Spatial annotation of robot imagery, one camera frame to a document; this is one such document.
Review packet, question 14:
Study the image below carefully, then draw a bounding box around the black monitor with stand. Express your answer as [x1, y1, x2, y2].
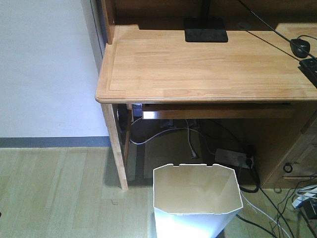
[183, 0, 228, 43]

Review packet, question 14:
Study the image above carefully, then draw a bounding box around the black computer mouse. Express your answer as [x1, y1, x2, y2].
[290, 39, 311, 59]

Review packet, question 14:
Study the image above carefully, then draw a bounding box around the white cable under desk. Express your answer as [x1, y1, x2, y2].
[129, 116, 216, 159]

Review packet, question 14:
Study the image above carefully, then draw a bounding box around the grey power strip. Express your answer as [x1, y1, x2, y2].
[215, 149, 254, 169]

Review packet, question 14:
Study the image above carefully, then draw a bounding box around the black cable on desk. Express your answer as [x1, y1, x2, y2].
[237, 0, 317, 60]

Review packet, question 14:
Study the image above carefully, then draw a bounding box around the light wooden desk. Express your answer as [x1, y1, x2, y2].
[95, 0, 317, 189]

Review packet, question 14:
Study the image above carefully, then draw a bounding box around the wooden drawer cabinet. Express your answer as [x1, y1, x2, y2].
[263, 118, 317, 188]

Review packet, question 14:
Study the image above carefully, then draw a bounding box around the black power cable on floor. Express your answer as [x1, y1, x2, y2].
[237, 163, 260, 193]

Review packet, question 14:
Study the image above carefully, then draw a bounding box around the white plastic trash bin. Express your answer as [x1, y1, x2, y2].
[153, 164, 243, 238]

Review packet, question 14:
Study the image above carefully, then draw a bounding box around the black keyboard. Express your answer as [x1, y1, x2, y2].
[299, 58, 317, 87]

